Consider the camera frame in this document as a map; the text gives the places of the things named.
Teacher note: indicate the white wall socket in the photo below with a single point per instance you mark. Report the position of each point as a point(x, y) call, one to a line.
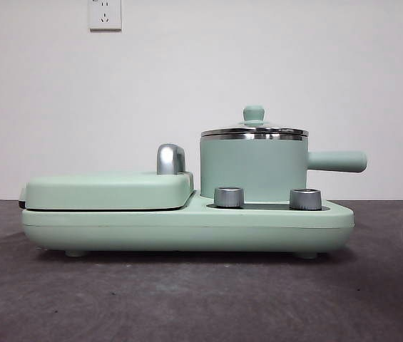
point(105, 18)

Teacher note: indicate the glass lid with green knob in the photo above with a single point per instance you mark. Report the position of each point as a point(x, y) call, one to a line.
point(254, 114)

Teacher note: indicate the silver control knob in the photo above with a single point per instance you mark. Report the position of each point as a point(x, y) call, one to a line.
point(305, 199)
point(228, 197)

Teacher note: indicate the green breakfast machine base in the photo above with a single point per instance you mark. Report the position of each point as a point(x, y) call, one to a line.
point(187, 228)

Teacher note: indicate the green griddle lid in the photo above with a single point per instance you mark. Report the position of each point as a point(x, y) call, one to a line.
point(97, 190)

